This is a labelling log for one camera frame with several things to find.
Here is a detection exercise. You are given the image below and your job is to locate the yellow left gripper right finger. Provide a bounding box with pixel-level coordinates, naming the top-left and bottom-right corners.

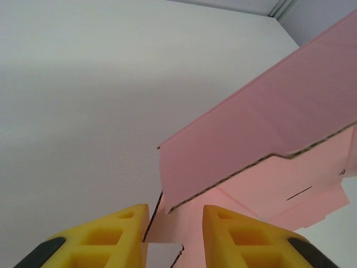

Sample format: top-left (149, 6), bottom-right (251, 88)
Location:
top-left (202, 204), bottom-right (340, 268)

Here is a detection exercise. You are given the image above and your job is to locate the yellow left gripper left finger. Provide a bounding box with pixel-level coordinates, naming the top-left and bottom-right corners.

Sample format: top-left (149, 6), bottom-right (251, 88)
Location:
top-left (12, 203), bottom-right (151, 268)

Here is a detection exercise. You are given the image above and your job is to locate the pink paper box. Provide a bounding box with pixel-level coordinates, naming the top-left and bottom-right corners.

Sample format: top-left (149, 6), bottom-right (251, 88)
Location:
top-left (142, 9), bottom-right (357, 268)

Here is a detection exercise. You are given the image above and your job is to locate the aluminium frame corner post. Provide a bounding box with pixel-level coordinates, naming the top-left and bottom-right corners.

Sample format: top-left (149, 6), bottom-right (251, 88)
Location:
top-left (268, 0), bottom-right (288, 18)

